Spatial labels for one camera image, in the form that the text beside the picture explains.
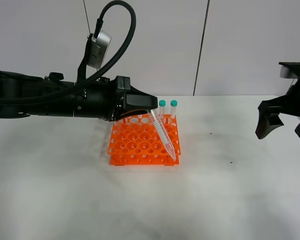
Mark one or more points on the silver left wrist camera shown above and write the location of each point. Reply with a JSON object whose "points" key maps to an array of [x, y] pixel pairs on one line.
{"points": [[97, 50]]}

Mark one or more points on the teal capped test tube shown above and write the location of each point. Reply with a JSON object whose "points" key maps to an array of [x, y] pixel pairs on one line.
{"points": [[173, 107], [162, 133], [162, 104]]}

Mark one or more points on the orange test tube rack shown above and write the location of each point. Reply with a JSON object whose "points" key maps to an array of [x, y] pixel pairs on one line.
{"points": [[134, 141]]}

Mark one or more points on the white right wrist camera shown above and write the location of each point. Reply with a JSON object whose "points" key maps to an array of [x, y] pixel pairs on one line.
{"points": [[286, 73]]}

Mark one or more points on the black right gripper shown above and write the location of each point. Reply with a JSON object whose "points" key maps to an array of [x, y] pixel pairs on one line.
{"points": [[269, 110]]}

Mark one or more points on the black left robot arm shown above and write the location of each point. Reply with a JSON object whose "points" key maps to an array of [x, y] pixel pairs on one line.
{"points": [[22, 96]]}

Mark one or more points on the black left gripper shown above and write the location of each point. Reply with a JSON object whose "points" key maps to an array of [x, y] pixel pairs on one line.
{"points": [[119, 93]]}

